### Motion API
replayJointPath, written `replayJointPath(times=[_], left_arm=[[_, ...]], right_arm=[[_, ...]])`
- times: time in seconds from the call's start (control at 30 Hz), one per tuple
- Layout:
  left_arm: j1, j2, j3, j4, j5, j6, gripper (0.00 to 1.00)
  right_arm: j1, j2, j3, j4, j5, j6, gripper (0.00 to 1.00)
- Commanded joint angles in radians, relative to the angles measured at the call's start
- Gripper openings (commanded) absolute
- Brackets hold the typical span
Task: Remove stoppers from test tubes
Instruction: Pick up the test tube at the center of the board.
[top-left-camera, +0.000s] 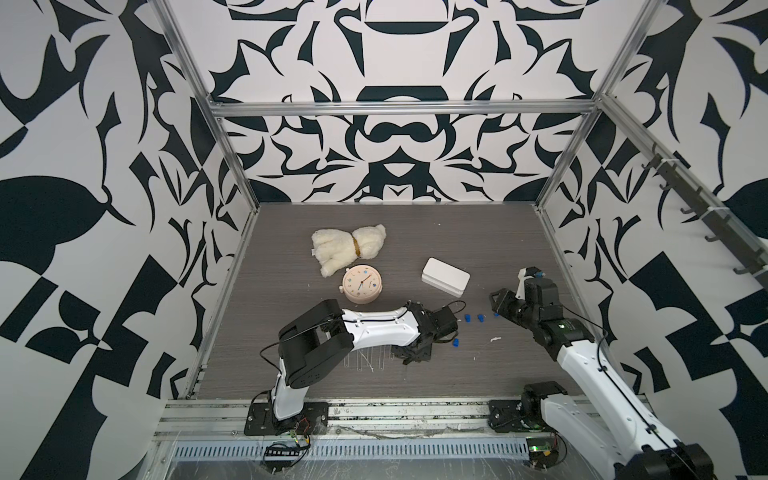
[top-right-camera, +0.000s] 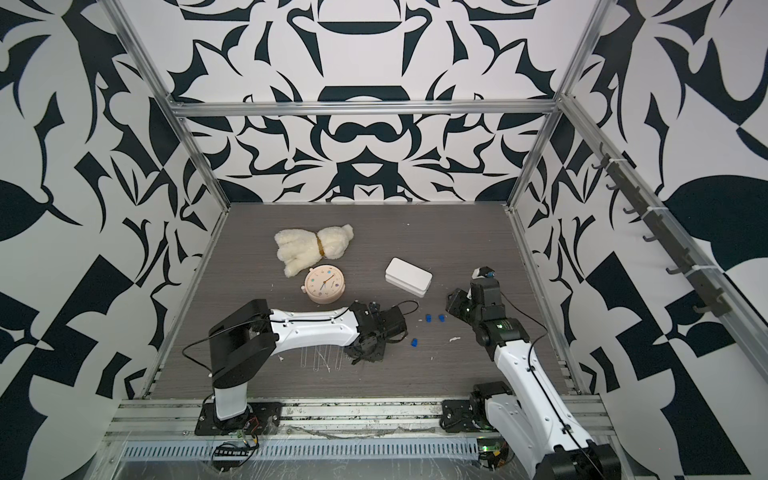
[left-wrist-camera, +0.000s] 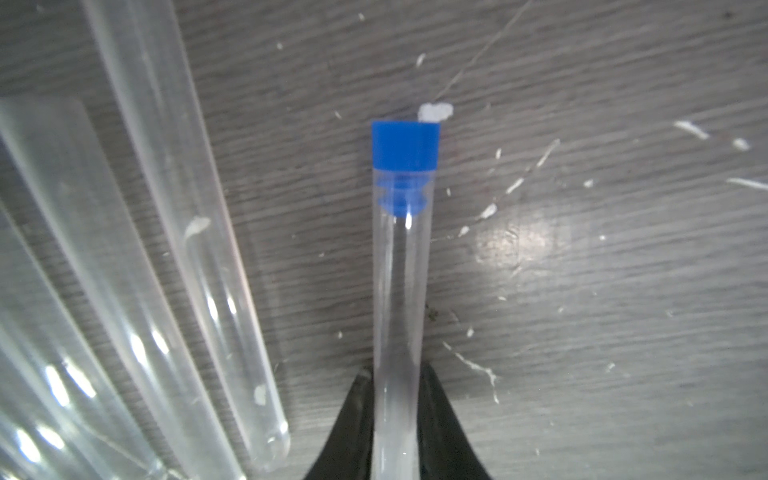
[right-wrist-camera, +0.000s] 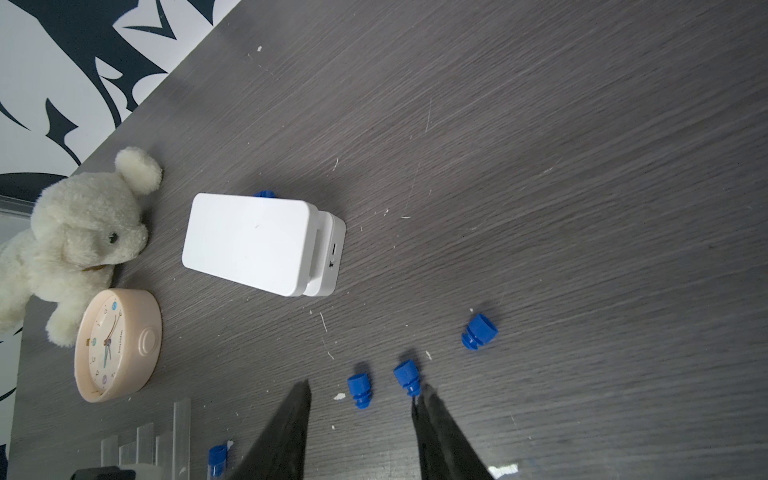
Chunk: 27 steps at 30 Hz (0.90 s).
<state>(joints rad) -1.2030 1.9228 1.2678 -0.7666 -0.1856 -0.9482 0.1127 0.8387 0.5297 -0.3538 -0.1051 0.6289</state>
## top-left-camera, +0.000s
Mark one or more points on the white rectangular box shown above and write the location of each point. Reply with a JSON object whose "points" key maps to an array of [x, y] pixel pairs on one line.
{"points": [[445, 277]]}

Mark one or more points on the wall hook rack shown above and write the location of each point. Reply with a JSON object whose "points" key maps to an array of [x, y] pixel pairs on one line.
{"points": [[699, 203]]}

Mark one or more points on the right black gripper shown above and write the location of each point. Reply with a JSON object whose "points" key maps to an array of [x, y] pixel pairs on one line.
{"points": [[503, 301]]}

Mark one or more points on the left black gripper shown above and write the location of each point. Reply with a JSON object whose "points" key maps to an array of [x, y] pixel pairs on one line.
{"points": [[423, 357]]}

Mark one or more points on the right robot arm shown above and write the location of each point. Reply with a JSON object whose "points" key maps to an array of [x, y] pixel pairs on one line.
{"points": [[625, 440]]}

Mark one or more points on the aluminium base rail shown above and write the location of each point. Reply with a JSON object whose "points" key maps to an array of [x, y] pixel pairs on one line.
{"points": [[378, 418]]}

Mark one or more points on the electronics board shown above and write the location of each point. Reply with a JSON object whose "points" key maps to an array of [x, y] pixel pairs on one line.
{"points": [[279, 456], [546, 453]]}

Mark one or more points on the cream plush dog toy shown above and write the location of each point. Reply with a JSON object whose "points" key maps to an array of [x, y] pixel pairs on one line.
{"points": [[336, 249]]}

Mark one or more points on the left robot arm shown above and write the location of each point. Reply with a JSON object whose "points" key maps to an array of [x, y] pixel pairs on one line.
{"points": [[310, 347]]}

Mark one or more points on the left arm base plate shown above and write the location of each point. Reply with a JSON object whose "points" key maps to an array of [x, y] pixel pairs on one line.
{"points": [[261, 420]]}

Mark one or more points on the pink round alarm clock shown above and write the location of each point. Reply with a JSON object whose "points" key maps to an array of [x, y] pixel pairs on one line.
{"points": [[361, 284]]}

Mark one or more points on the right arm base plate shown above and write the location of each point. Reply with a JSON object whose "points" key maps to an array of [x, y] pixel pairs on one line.
{"points": [[506, 416]]}

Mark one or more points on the right electronics board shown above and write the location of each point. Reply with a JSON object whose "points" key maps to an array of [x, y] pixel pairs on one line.
{"points": [[546, 453]]}

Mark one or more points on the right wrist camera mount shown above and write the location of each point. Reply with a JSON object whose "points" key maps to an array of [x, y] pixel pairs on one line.
{"points": [[524, 275]]}

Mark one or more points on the left electronics board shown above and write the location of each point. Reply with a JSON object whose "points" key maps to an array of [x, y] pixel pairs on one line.
{"points": [[279, 456]]}

